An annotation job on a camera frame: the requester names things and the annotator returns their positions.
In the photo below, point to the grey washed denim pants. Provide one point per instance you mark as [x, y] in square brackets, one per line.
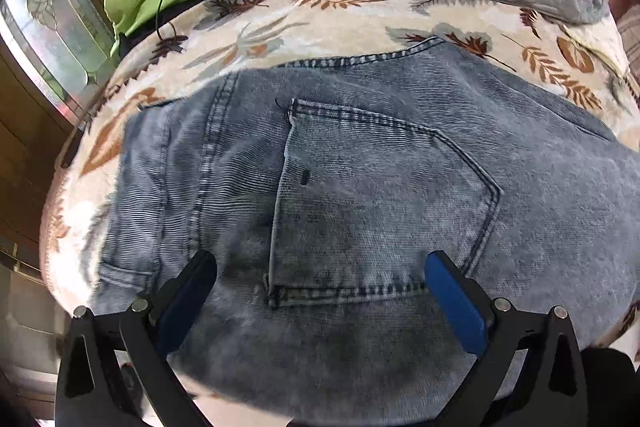
[320, 187]

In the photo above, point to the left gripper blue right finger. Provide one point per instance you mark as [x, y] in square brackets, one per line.
[528, 370]

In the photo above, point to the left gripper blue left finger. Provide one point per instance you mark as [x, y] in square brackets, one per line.
[91, 390]

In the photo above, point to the leaf patterned beige bedspread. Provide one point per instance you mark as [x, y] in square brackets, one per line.
[585, 65]

